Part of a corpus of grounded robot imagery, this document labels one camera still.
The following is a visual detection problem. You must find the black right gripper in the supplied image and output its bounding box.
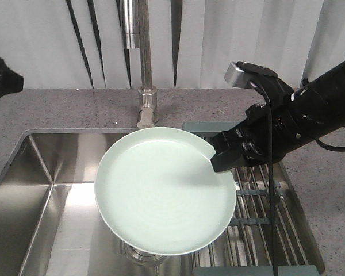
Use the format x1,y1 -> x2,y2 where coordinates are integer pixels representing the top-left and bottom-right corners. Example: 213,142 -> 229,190
210,105 -> 293,173

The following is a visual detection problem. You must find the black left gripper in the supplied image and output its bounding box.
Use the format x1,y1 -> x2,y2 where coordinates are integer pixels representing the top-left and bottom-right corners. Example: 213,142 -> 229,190
0,58 -> 24,98

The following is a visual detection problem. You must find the mint green round plate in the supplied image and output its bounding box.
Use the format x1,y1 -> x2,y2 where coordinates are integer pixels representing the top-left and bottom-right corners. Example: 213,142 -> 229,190
94,127 -> 236,256

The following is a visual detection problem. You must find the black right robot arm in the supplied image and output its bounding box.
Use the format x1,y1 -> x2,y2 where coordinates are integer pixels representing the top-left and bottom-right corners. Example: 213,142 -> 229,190
210,60 -> 345,172

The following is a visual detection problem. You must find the grey sink drying rack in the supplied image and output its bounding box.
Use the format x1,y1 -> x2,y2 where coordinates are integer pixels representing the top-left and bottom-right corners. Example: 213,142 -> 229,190
182,121 -> 321,276

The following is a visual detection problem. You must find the white pleated curtain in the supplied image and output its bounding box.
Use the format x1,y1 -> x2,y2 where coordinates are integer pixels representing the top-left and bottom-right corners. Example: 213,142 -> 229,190
0,1 -> 345,89

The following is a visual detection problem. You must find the steel sink drain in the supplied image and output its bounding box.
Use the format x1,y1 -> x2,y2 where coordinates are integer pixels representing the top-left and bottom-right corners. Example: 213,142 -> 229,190
120,241 -> 169,267

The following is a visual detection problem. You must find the stainless steel sink basin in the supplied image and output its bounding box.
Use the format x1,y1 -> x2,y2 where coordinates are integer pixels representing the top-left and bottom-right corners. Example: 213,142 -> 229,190
0,128 -> 195,275

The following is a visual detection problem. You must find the chrome kitchen faucet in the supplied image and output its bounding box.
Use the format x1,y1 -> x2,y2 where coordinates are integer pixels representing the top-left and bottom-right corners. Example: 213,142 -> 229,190
120,1 -> 159,129

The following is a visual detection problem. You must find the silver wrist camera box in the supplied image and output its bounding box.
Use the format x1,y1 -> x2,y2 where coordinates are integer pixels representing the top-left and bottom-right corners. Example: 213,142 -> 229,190
224,60 -> 279,89

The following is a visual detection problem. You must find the black camera cable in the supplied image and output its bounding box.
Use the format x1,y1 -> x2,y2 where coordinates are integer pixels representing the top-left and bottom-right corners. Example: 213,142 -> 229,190
248,82 -> 279,276

